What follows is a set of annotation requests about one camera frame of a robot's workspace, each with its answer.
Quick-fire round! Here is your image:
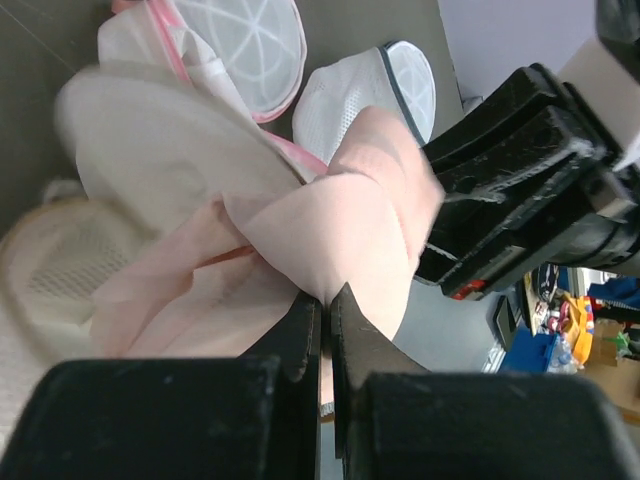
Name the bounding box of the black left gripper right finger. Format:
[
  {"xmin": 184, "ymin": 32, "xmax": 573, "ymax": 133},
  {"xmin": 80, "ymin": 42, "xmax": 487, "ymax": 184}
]
[{"xmin": 329, "ymin": 286, "xmax": 639, "ymax": 479}]

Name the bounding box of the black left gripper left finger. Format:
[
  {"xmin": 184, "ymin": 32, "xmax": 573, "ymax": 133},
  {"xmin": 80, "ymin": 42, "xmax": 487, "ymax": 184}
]
[{"xmin": 1, "ymin": 293, "xmax": 322, "ymax": 479}]

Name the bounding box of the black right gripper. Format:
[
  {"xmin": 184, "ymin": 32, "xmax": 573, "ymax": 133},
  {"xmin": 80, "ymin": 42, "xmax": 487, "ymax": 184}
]
[{"xmin": 415, "ymin": 63, "xmax": 639, "ymax": 300}]

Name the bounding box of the pale pink bra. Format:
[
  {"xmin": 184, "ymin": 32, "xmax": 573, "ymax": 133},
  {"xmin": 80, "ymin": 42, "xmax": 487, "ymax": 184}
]
[{"xmin": 90, "ymin": 107, "xmax": 444, "ymax": 358}]

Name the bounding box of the beige mesh bag with glasses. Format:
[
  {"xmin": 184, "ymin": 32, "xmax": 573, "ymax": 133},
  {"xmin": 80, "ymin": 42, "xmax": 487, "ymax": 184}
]
[{"xmin": 1, "ymin": 62, "xmax": 311, "ymax": 439}]

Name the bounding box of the grey trimmed white mesh bag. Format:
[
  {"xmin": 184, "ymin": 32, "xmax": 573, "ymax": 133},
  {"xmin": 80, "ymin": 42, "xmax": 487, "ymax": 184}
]
[{"xmin": 292, "ymin": 41, "xmax": 436, "ymax": 163}]

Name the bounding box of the pink trimmed bag centre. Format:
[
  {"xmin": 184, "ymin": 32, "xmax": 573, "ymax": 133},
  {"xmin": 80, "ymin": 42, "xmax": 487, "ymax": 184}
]
[{"xmin": 97, "ymin": 0, "xmax": 329, "ymax": 184}]

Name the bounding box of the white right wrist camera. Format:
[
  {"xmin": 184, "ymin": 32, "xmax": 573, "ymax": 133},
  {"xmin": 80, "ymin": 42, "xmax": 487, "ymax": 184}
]
[{"xmin": 558, "ymin": 37, "xmax": 639, "ymax": 171}]

